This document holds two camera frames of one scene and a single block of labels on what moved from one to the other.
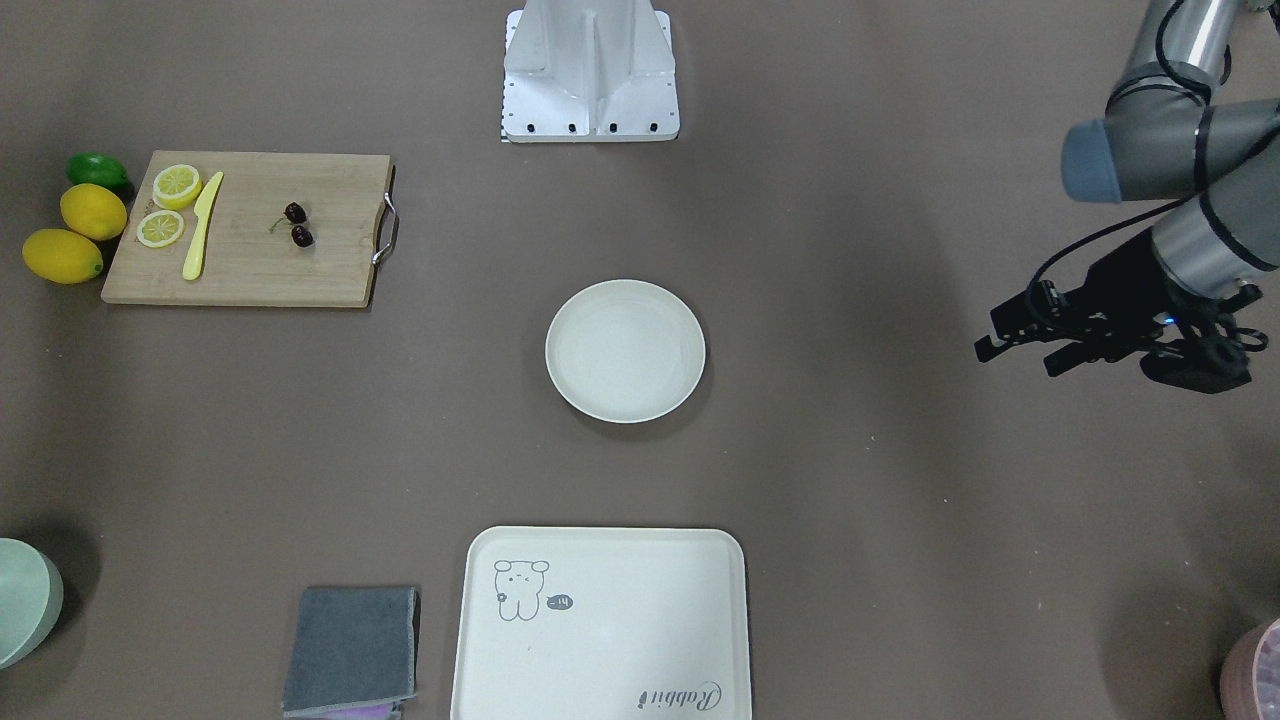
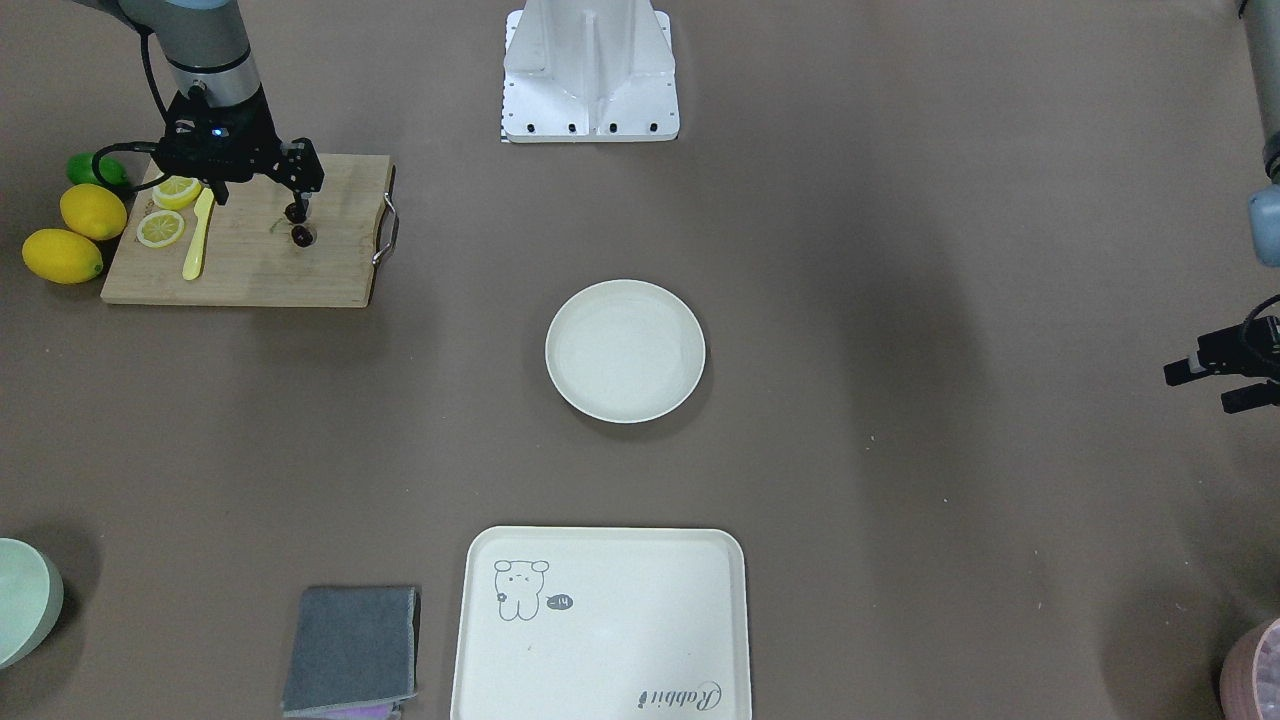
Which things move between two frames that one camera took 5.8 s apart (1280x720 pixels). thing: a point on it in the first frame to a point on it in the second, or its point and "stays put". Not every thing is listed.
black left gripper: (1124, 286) to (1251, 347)
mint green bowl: (31, 599) stays put
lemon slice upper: (176, 186) stays put
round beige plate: (625, 351) stays put
